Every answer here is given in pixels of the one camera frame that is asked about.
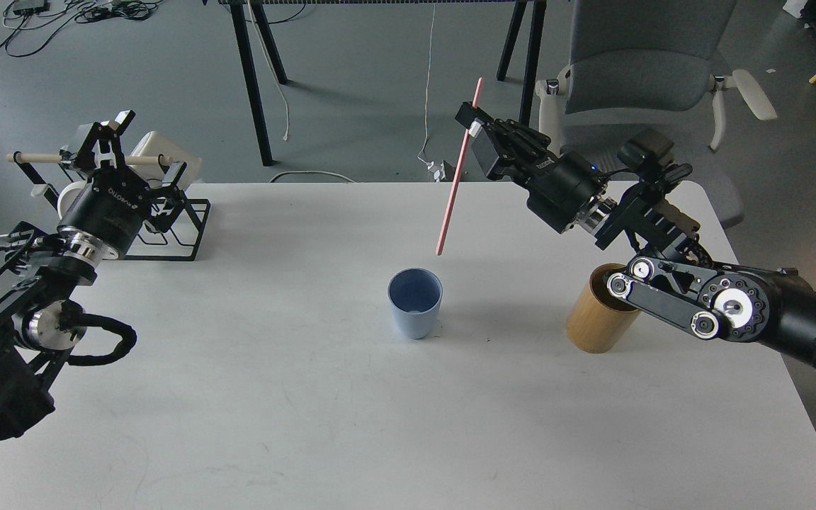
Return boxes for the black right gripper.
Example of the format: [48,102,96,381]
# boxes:
[455,101,608,233]

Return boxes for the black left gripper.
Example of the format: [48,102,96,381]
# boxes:
[57,110,187,259]

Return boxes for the pink chopstick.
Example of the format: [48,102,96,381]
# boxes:
[436,77,485,256]

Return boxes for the blue plastic cup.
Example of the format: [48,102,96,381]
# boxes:
[387,268,443,339]

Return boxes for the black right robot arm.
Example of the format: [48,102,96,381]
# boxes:
[456,101,816,370]

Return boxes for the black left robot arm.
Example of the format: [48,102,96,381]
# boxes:
[0,110,187,441]

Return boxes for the white power adapter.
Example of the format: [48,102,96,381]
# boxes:
[427,159,456,183]

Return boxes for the wooden dowel rod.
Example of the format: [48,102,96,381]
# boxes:
[6,152,174,166]

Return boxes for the black table legs right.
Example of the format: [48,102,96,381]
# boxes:
[496,0,546,128]

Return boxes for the grey office chair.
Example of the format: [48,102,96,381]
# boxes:
[534,1,777,228]

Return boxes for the bamboo cylinder holder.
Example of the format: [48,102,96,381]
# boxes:
[566,263,641,353]

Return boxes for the white hanging cable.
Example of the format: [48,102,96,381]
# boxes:
[416,4,436,167]

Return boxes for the black floor cables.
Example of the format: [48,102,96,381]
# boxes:
[0,0,168,82]

